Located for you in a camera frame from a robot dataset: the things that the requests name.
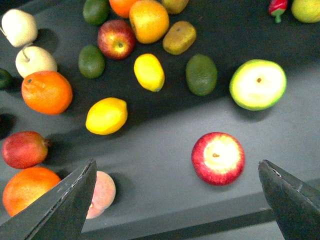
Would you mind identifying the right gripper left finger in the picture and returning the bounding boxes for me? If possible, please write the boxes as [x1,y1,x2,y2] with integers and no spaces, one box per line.
[0,159,97,240]

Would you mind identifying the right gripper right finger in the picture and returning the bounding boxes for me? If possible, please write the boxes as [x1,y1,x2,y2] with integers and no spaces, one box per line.
[258,160,320,240]

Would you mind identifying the yellow lemon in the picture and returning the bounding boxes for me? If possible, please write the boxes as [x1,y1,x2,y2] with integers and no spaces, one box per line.
[85,97,128,135]
[133,53,165,92]

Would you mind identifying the orange front left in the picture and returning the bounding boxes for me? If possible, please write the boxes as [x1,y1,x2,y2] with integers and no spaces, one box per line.
[2,166,61,217]

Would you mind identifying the pink peach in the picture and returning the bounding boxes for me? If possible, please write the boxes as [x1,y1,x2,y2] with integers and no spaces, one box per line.
[86,171,116,220]

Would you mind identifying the red pomegranate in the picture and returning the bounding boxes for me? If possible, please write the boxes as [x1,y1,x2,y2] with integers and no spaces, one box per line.
[1,131,51,169]

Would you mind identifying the red apple front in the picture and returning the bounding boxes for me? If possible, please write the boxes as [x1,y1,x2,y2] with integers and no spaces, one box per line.
[191,132,246,186]

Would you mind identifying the large orange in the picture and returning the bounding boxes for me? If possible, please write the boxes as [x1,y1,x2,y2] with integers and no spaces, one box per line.
[21,70,73,115]

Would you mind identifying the green apple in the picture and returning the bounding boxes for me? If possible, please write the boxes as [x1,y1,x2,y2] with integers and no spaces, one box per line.
[229,59,287,111]

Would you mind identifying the dark avocado left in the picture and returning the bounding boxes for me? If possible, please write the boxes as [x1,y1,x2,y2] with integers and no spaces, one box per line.
[0,68,13,90]

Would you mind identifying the green lime middle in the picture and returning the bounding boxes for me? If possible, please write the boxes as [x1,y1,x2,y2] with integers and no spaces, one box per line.
[78,44,106,79]

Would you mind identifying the green lime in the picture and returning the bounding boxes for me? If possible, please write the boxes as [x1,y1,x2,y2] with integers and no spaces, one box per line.
[82,0,111,26]
[78,44,106,79]

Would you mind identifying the green avocado right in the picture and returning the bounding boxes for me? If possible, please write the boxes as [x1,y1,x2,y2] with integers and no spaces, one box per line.
[185,54,218,96]

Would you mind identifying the red yellow apple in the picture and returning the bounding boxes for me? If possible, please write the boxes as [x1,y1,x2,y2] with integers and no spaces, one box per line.
[97,19,136,60]

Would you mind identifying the white pear upper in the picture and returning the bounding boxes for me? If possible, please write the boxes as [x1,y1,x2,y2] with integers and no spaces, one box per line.
[1,9,38,48]

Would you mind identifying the yellow green pear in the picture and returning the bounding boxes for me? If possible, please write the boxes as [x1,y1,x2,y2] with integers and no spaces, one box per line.
[291,0,320,24]

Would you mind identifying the red chili pepper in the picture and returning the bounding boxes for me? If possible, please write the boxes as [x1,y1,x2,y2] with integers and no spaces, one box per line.
[268,0,288,23]

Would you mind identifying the green lime upper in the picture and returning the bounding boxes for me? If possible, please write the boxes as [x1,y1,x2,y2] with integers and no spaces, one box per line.
[82,0,111,26]

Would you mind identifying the brown kiwi fruit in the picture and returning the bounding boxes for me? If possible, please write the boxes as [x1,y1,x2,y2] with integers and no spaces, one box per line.
[162,21,197,56]

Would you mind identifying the yellow orange apple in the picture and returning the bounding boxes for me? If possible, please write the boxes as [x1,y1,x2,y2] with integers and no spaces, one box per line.
[129,0,170,44]

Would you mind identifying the small orange back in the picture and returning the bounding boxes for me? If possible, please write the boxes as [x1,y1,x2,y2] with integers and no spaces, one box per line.
[109,0,138,19]

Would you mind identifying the olive kiwi back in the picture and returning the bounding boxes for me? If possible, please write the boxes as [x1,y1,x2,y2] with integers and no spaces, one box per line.
[161,0,189,15]

